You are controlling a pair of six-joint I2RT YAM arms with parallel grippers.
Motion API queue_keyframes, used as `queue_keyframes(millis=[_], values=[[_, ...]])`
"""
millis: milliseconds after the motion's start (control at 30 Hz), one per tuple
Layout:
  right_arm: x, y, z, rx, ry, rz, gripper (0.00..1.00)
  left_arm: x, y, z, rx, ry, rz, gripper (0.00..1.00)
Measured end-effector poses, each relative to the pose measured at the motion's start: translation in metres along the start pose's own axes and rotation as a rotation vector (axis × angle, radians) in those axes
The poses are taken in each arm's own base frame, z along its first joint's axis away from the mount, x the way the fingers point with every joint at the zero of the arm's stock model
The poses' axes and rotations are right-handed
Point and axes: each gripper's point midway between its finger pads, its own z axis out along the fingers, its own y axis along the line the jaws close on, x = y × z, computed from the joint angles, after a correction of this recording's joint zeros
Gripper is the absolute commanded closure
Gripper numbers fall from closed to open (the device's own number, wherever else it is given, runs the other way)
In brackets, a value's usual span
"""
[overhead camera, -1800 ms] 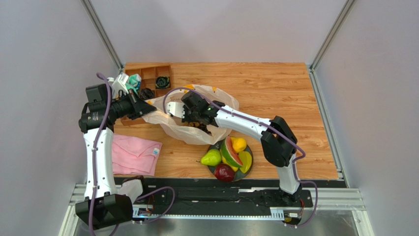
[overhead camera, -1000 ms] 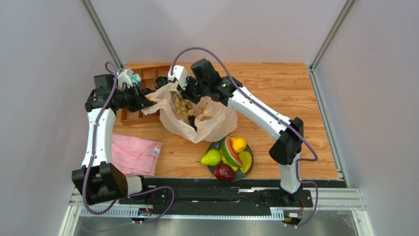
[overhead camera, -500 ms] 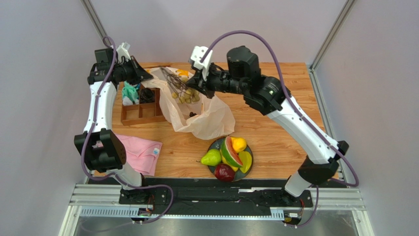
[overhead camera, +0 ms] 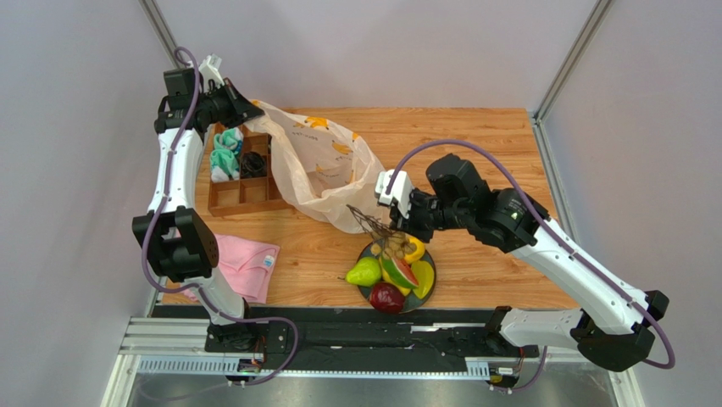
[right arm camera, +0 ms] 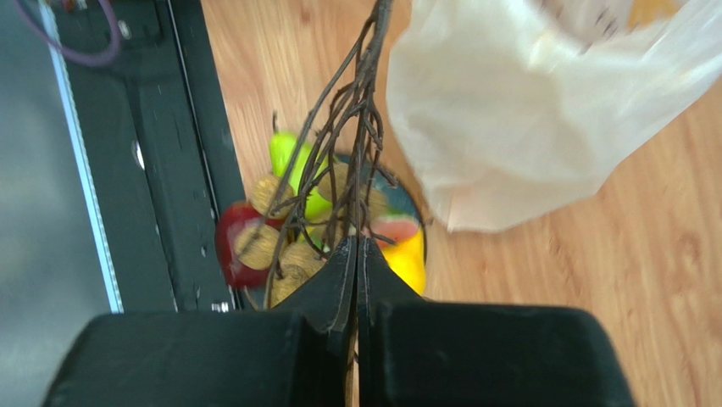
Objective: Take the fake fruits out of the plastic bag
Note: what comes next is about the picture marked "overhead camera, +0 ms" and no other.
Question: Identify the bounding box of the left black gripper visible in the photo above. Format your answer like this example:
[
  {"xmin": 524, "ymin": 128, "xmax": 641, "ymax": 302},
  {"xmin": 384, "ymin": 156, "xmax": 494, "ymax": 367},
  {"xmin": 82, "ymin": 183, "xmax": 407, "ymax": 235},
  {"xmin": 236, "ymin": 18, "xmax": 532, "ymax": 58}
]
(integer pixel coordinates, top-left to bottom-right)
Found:
[{"xmin": 195, "ymin": 79, "xmax": 264, "ymax": 130}]

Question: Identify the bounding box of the fake longan bunch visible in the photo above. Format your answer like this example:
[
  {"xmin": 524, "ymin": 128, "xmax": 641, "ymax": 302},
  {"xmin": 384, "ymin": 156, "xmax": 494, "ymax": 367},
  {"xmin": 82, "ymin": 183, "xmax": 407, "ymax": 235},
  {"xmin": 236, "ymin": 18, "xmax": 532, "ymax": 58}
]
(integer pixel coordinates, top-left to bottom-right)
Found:
[{"xmin": 347, "ymin": 204, "xmax": 407, "ymax": 259}]

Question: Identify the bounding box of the yellow fake pear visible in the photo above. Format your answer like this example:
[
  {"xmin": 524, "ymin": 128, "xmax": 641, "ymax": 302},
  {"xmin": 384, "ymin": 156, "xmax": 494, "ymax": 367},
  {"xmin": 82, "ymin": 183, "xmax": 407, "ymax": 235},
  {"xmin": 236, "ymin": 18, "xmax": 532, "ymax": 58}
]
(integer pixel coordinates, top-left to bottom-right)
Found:
[{"xmin": 402, "ymin": 235, "xmax": 426, "ymax": 265}]

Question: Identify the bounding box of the fake watermelon slice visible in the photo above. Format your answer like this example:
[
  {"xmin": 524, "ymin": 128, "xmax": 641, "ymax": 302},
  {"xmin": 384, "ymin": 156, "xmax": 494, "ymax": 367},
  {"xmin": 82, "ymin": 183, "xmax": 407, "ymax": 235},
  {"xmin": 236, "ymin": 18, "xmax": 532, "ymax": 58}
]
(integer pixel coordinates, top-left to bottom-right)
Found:
[{"xmin": 379, "ymin": 254, "xmax": 419, "ymax": 289}]

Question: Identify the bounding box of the green fake pear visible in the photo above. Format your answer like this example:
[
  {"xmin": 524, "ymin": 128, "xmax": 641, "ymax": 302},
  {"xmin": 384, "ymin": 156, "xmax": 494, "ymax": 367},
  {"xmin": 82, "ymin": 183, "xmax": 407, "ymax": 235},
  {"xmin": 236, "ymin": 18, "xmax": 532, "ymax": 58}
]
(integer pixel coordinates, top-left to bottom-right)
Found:
[{"xmin": 344, "ymin": 256, "xmax": 382, "ymax": 287}]

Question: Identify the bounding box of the red fake apple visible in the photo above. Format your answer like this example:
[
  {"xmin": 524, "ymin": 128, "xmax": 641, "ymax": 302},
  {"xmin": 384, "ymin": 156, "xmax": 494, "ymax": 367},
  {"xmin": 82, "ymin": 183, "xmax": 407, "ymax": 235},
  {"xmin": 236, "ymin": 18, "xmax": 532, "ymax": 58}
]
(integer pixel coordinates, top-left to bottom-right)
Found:
[{"xmin": 368, "ymin": 282, "xmax": 406, "ymax": 315}]

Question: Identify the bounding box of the banana print plastic bag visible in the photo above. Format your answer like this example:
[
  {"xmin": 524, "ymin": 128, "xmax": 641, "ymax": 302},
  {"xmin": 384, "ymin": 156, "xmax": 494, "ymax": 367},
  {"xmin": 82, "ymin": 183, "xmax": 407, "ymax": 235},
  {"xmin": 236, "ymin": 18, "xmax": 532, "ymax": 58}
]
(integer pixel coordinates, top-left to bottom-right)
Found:
[{"xmin": 244, "ymin": 100, "xmax": 385, "ymax": 233}]

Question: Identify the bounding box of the yellow fake mango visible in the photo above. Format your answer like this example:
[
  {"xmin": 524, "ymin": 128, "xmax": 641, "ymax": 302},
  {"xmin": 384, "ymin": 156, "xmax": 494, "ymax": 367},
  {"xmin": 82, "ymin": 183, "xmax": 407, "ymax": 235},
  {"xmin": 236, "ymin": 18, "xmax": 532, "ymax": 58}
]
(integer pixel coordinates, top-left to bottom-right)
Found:
[{"xmin": 382, "ymin": 270, "xmax": 411, "ymax": 297}]

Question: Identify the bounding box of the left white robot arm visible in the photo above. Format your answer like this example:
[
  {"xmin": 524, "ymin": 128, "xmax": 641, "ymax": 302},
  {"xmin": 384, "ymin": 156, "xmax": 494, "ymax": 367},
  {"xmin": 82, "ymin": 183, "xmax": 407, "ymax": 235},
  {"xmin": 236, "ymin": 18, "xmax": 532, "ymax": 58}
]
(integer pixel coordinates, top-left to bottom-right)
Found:
[{"xmin": 132, "ymin": 65, "xmax": 263, "ymax": 326}]

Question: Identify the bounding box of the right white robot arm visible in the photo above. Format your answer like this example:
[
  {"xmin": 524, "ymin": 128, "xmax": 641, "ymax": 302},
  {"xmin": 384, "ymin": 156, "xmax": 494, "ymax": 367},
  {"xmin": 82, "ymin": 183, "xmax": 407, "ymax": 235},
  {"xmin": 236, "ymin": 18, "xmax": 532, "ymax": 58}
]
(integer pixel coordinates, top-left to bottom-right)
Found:
[{"xmin": 375, "ymin": 154, "xmax": 669, "ymax": 371}]

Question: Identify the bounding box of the teal rolled sock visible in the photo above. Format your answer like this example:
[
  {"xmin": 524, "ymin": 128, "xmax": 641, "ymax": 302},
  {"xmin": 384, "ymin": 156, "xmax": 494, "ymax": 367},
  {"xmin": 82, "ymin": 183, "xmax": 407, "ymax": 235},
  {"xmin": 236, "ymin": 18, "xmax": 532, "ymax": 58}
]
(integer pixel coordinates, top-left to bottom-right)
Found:
[{"xmin": 209, "ymin": 127, "xmax": 244, "ymax": 183}]

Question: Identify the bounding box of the black rolled sock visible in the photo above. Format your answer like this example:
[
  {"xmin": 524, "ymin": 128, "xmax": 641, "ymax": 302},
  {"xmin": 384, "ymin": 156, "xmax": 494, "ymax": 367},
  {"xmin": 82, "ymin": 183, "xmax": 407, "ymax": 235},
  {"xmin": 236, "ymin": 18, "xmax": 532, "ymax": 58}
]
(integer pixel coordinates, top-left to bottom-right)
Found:
[{"xmin": 239, "ymin": 152, "xmax": 268, "ymax": 179}]

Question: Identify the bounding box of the wooden compartment tray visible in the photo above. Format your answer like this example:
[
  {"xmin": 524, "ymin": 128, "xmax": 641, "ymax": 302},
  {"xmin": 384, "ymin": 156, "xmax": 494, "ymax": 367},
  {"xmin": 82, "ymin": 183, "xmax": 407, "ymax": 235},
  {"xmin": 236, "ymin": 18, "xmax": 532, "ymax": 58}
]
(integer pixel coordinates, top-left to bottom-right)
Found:
[{"xmin": 208, "ymin": 123, "xmax": 291, "ymax": 216}]

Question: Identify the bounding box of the dark grey round plate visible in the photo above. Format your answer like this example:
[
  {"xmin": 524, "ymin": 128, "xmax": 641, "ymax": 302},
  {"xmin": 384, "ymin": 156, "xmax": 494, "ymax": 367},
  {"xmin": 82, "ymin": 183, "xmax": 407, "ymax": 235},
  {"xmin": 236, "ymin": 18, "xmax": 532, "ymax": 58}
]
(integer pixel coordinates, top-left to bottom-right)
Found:
[{"xmin": 354, "ymin": 242, "xmax": 436, "ymax": 314}]

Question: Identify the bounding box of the pink folded cloth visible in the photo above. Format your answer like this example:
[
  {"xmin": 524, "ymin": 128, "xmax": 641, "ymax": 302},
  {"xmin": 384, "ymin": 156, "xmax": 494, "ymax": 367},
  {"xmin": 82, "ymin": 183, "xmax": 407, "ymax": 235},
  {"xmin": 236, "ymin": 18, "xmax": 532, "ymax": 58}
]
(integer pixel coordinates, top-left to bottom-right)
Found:
[{"xmin": 215, "ymin": 234, "xmax": 280, "ymax": 304}]

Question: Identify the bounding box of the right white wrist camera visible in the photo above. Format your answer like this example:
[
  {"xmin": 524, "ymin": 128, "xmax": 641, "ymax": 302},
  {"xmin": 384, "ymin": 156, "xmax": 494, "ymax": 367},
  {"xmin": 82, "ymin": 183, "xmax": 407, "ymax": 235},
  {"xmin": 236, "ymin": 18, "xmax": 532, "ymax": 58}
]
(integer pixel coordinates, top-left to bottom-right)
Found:
[{"xmin": 375, "ymin": 170, "xmax": 414, "ymax": 219}]

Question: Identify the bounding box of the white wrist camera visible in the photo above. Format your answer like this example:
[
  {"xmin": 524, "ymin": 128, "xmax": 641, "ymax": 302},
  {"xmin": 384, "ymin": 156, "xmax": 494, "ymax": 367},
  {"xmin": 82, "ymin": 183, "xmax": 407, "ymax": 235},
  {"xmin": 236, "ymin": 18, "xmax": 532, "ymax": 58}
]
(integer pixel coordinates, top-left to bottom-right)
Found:
[
  {"xmin": 199, "ymin": 53, "xmax": 225, "ymax": 92},
  {"xmin": 375, "ymin": 170, "xmax": 414, "ymax": 219}
]

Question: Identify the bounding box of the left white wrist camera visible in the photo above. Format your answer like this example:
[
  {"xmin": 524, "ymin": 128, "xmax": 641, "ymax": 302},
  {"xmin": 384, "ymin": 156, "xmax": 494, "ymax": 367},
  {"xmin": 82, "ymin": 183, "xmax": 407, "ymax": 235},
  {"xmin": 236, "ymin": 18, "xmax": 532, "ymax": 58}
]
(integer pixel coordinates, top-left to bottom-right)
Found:
[{"xmin": 199, "ymin": 53, "xmax": 225, "ymax": 92}]

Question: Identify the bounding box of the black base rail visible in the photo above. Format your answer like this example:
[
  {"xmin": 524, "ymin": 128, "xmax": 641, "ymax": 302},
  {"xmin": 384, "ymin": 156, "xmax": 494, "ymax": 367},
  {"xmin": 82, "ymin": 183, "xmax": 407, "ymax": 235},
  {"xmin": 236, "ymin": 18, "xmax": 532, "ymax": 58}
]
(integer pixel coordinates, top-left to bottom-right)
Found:
[{"xmin": 204, "ymin": 306, "xmax": 540, "ymax": 373}]

